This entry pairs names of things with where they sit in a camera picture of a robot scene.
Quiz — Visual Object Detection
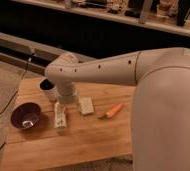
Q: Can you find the dark ceramic bowl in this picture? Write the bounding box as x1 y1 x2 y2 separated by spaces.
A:
10 102 41 130

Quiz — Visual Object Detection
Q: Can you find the wooden board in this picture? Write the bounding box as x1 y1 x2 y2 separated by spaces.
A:
0 77 134 171

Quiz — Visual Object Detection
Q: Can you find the black cable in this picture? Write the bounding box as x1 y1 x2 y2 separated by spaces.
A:
0 53 36 164

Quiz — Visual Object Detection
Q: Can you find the wooden shelf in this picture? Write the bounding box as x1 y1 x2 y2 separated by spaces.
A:
13 0 190 37

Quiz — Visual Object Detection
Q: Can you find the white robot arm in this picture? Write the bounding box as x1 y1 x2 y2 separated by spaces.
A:
45 47 190 171

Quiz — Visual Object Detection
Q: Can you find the white cup dark inside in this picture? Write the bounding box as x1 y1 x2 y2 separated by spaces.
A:
40 79 56 102

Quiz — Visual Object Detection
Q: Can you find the white rectangular sponge block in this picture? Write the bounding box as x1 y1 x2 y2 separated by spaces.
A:
79 97 94 115

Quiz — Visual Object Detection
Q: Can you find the orange carrot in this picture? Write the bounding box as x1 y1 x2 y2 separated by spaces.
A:
100 103 123 119

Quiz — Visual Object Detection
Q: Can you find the metal rail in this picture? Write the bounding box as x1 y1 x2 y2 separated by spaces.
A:
0 32 64 75

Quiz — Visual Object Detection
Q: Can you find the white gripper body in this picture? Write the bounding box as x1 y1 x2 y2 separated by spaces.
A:
57 82 77 104

